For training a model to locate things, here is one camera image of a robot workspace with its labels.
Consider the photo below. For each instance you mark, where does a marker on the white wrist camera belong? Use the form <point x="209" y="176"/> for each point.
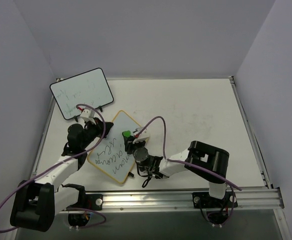
<point x="87" y="115"/>
<point x="140" y="135"/>

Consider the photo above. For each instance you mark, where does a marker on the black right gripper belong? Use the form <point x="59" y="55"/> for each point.
<point x="129" y="144"/>

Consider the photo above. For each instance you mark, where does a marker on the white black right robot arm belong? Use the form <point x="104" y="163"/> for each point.
<point x="207" y="161"/>

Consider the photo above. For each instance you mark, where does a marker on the yellow framed whiteboard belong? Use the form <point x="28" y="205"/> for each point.
<point x="109" y="156"/>

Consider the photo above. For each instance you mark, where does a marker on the green whiteboard eraser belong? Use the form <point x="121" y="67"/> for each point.
<point x="126" y="134"/>

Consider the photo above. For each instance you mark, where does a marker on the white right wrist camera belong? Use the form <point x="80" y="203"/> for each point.
<point x="140" y="135"/>

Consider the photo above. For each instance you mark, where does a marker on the black framed whiteboard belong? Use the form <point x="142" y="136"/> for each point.
<point x="90" y="88"/>

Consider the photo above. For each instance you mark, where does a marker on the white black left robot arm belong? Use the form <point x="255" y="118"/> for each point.
<point x="37" y="202"/>

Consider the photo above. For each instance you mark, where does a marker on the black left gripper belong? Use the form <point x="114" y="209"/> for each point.
<point x="99" y="127"/>

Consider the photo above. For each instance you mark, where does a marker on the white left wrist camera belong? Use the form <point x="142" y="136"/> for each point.
<point x="87" y="115"/>

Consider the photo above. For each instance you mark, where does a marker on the aluminium mounting rail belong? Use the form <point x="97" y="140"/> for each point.
<point x="177" y="112"/>

